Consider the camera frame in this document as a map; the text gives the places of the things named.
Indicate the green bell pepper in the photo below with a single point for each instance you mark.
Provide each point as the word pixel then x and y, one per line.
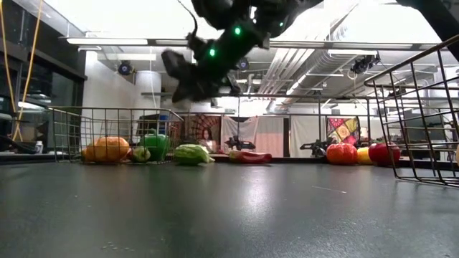
pixel 157 145

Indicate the white garlic bulb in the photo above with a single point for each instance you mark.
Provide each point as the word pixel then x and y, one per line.
pixel 141 155

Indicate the orange oval produce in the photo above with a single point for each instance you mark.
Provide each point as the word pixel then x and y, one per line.
pixel 107 148

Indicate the orange tomato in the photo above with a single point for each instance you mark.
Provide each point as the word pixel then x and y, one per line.
pixel 341 154

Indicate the yellow lemon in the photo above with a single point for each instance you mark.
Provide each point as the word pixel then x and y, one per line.
pixel 364 156

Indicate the red fruit with green top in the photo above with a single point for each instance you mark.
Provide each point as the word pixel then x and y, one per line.
pixel 383 154

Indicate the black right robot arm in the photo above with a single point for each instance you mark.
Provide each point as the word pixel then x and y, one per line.
pixel 251 14

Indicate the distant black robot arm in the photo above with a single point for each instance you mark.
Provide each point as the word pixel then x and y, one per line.
pixel 238 143
pixel 315 147

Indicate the mandala tapestry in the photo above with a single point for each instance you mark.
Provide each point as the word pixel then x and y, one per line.
pixel 211 125

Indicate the round black fan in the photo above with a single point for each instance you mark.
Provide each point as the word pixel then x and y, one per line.
pixel 245 64
pixel 125 68

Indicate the person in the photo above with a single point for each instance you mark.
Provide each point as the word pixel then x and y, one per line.
pixel 206 138

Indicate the white hanging cloth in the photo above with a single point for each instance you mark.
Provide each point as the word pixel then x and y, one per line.
pixel 236 127
pixel 305 132

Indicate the white round column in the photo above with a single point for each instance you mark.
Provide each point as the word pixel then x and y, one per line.
pixel 147 89

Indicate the pink hanging cloth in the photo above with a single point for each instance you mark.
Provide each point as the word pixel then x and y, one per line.
pixel 269 138

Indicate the metal pipe rack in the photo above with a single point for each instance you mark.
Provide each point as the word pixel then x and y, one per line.
pixel 287 96

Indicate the silver ceiling ducts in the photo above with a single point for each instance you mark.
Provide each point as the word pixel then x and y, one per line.
pixel 287 71

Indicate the colourful patchwork quilt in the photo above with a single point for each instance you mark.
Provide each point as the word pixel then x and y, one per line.
pixel 342 130

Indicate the black ceiling device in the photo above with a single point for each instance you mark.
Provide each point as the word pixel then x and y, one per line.
pixel 364 64

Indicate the white bottle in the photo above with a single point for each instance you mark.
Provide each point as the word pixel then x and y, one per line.
pixel 38 147

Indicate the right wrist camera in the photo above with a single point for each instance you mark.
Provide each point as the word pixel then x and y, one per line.
pixel 175 64

